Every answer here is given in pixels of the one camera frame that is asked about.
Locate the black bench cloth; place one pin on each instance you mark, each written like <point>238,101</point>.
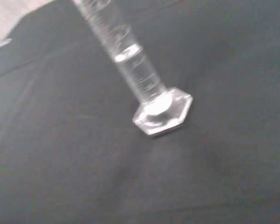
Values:
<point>83,163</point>

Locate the clear tape piece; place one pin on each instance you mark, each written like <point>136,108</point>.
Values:
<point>4,43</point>

